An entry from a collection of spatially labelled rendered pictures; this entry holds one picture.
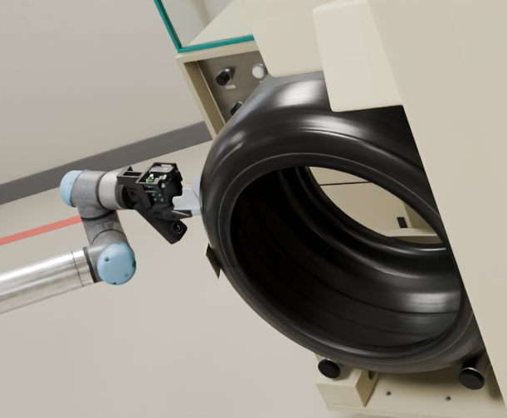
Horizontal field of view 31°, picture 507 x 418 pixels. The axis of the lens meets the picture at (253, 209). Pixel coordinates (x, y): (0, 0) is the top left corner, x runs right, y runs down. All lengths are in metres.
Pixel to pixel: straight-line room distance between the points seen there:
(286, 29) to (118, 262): 0.87
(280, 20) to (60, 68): 4.12
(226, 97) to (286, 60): 1.47
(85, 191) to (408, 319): 0.68
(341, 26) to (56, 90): 4.35
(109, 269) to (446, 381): 0.67
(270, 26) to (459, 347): 0.73
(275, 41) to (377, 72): 0.20
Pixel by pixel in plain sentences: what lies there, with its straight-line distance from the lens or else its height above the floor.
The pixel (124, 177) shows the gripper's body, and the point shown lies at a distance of 1.76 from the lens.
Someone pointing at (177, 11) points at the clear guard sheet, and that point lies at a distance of 2.36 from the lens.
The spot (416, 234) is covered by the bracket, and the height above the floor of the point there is 0.95.
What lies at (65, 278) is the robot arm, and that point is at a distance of 1.76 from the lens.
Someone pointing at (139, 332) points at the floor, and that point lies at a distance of 3.78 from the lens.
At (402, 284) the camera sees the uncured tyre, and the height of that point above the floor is 0.92.
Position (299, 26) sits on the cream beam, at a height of 1.69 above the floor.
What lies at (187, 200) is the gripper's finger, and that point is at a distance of 1.70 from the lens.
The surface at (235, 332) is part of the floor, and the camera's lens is 3.50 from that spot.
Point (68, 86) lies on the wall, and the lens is 5.09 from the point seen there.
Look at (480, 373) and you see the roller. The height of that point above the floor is 0.91.
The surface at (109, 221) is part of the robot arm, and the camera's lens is 1.87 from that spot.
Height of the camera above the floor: 2.01
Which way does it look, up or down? 29 degrees down
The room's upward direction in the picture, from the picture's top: 25 degrees counter-clockwise
